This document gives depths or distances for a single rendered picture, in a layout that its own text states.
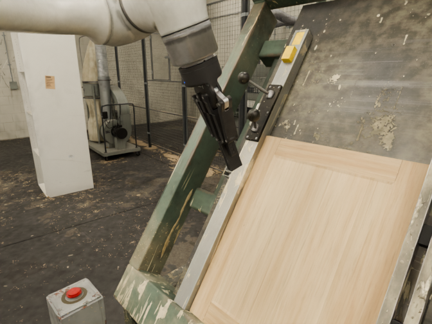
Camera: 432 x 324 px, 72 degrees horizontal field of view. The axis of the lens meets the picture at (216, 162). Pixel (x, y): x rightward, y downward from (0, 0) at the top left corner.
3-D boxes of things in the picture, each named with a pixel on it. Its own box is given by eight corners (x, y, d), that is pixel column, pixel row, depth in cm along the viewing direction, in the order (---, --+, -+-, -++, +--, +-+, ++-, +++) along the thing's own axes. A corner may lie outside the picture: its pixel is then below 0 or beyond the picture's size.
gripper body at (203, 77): (224, 51, 52) (240, 100, 57) (203, 53, 60) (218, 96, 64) (188, 68, 50) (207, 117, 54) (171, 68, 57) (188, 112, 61)
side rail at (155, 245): (151, 267, 111) (128, 262, 103) (266, 22, 128) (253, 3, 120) (160, 274, 107) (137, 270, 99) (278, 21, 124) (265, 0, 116)
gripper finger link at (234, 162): (231, 136, 63) (233, 137, 62) (240, 164, 66) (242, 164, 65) (219, 143, 62) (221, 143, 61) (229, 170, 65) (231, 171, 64)
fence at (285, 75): (182, 301, 90) (173, 301, 87) (299, 38, 104) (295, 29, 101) (193, 310, 87) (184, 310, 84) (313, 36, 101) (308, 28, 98)
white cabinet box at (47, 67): (38, 184, 424) (9, 27, 364) (81, 176, 459) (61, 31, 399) (47, 198, 379) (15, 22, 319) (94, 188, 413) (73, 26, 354)
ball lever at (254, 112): (247, 132, 94) (243, 116, 82) (252, 122, 95) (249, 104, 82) (258, 137, 93) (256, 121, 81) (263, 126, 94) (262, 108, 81)
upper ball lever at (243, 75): (267, 103, 97) (233, 81, 93) (272, 92, 97) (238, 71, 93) (274, 100, 93) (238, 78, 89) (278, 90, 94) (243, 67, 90)
